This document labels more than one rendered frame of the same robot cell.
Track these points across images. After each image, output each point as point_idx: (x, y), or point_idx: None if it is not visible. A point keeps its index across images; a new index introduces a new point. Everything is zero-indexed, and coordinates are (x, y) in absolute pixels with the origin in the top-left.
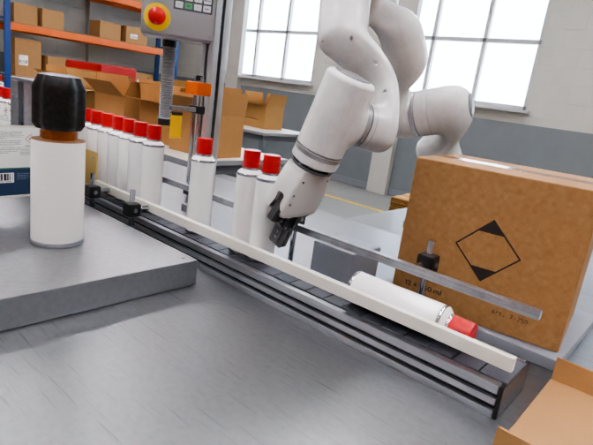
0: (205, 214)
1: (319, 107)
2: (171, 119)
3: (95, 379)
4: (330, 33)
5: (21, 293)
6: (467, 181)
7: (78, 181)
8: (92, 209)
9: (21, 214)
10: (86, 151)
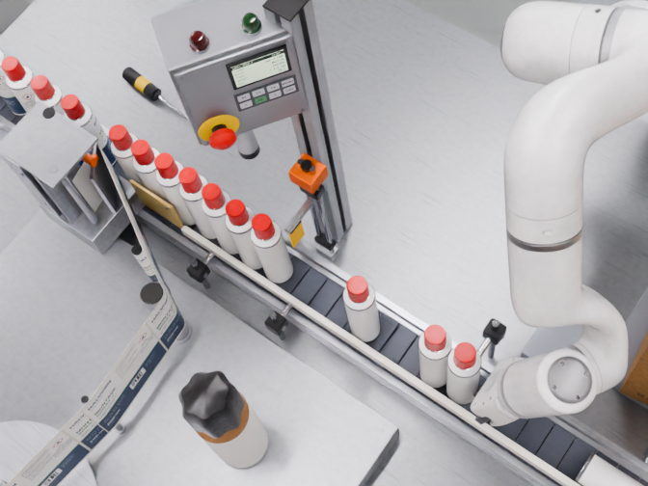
0: (375, 329)
1: (531, 407)
2: (291, 236)
3: None
4: (532, 325)
5: None
6: None
7: (256, 430)
8: (219, 312)
9: (163, 378)
10: (150, 196)
